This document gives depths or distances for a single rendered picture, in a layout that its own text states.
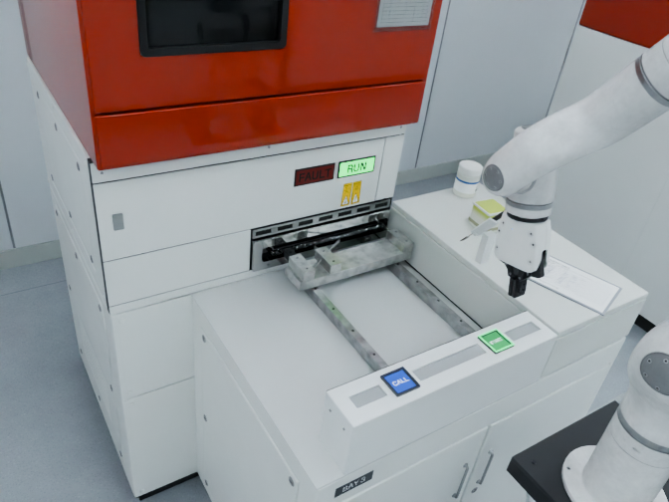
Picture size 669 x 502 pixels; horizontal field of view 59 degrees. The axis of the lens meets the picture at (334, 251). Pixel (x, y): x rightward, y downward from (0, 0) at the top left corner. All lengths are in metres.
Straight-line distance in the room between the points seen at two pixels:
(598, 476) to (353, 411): 0.45
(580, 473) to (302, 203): 0.88
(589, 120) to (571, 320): 0.58
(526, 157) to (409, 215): 0.72
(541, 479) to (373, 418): 0.34
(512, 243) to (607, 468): 0.43
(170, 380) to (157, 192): 0.59
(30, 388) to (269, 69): 1.67
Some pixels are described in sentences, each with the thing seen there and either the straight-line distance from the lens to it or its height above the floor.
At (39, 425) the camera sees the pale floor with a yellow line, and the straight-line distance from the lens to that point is 2.42.
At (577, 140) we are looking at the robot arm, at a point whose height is 1.46.
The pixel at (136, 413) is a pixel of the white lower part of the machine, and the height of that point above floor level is 0.45.
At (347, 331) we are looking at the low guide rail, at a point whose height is 0.85.
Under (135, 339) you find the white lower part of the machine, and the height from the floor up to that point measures 0.72.
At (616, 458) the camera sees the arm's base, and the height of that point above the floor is 0.99.
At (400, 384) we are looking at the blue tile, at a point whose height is 0.96.
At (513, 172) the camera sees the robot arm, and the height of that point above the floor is 1.38.
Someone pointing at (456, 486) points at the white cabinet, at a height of 0.53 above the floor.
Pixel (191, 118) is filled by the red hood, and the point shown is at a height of 1.31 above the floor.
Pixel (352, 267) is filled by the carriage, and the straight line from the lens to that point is 1.58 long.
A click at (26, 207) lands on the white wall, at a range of 3.03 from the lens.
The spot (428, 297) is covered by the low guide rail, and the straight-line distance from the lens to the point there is 1.59.
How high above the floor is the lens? 1.80
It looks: 34 degrees down
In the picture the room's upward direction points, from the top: 8 degrees clockwise
